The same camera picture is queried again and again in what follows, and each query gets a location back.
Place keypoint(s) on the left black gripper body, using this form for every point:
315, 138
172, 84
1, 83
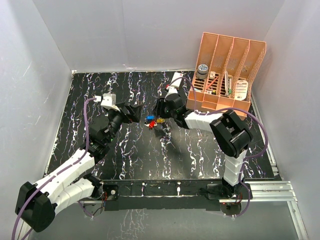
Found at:
116, 118

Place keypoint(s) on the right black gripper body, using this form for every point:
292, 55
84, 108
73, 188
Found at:
164, 111

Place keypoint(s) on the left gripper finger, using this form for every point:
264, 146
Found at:
134, 112
123, 107

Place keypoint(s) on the key with blue tag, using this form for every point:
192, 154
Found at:
150, 118

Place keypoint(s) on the key with yellow tag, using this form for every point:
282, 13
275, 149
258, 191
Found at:
160, 120

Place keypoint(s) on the red S carabiner keyring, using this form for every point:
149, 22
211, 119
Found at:
149, 122

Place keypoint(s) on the key with red tag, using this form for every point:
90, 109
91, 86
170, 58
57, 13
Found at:
152, 124

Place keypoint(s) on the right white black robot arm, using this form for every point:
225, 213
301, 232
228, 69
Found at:
231, 134

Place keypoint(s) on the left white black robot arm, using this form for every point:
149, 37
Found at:
38, 203

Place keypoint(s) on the white cardboard box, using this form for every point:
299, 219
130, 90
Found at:
176, 80

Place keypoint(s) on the grey tape roll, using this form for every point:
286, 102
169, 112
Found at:
202, 71

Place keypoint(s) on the pens in organizer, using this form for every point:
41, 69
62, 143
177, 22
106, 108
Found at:
228, 84

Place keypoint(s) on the pink desk organizer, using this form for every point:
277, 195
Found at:
226, 68

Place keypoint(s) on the white packaged card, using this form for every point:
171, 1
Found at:
241, 90

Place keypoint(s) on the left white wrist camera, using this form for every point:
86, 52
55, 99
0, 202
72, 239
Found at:
108, 102

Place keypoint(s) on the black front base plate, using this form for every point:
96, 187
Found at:
209, 194

